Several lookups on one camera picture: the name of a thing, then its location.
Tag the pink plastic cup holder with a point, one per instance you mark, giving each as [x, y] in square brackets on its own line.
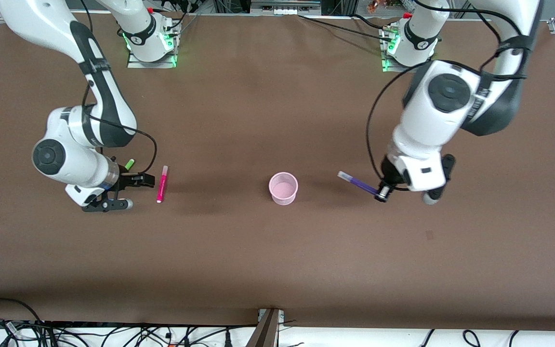
[283, 190]

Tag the green marker pen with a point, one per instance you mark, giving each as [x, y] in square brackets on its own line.
[129, 164]

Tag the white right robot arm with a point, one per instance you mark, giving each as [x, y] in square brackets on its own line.
[72, 159]

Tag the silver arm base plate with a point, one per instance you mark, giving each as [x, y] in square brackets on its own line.
[152, 64]
[388, 67]

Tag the aluminium table post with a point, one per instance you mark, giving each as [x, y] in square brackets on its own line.
[264, 332]

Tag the purple marker pen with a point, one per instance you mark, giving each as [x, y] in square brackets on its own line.
[359, 183]

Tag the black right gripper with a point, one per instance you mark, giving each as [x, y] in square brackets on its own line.
[126, 180]

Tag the grey background device box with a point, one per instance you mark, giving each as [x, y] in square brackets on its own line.
[284, 6]

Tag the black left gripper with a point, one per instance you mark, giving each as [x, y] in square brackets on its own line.
[386, 176]

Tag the pink marker pen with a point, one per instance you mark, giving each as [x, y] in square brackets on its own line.
[162, 185]

